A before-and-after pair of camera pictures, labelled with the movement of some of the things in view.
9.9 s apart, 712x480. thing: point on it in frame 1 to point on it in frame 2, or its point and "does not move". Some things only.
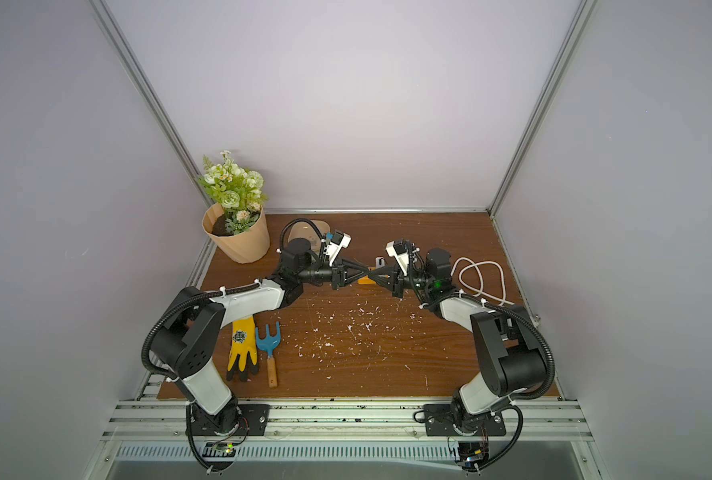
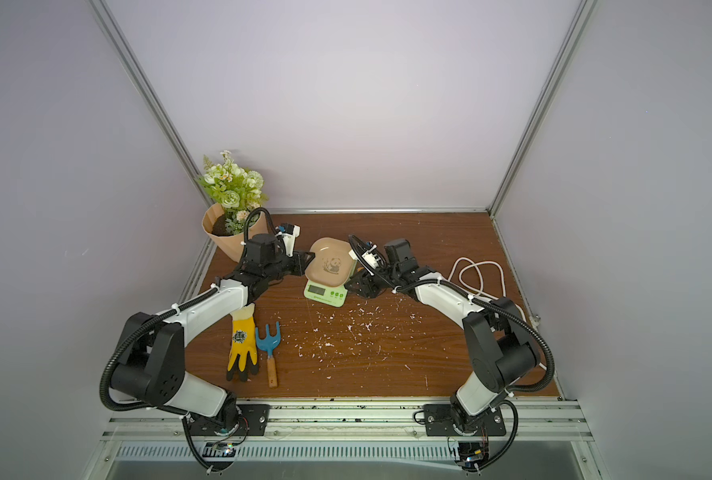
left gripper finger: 351,268 to 303,259
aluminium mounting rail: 340,419 does not move
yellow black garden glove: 243,353 does not move
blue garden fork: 270,343 does not move
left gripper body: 316,274 to 278,270
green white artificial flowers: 238,190 does not move
